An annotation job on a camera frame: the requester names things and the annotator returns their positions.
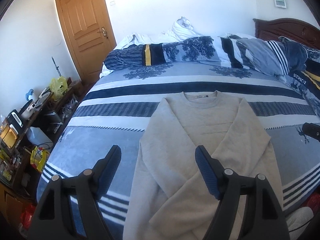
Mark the beige knit sweater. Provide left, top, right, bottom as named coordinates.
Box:
left=123, top=91, right=283, bottom=239

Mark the red plastic bag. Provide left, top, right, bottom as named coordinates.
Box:
left=20, top=203, right=36, bottom=230

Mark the rolled blue patterned quilt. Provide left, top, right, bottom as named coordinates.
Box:
left=99, top=35, right=319, bottom=115

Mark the white plastic container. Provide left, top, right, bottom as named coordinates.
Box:
left=26, top=127, right=53, bottom=148

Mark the dark cluttered side shelf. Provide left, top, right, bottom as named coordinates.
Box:
left=1, top=80, right=85, bottom=199

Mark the yellow box on shelf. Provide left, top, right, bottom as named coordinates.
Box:
left=1, top=126, right=18, bottom=149

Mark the black and white appliance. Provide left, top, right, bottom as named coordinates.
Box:
left=7, top=109, right=25, bottom=135

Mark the dark wooden headboard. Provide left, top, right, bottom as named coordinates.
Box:
left=253, top=18, right=320, bottom=49

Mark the blue striped bed blanket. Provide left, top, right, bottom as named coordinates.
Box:
left=37, top=62, right=319, bottom=239

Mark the yellow plastic bag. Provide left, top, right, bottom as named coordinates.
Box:
left=49, top=76, right=68, bottom=101

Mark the white crumpled bed sheet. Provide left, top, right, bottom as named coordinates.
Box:
left=99, top=17, right=249, bottom=78

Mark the wooden door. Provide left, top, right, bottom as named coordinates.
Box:
left=55, top=0, right=116, bottom=83

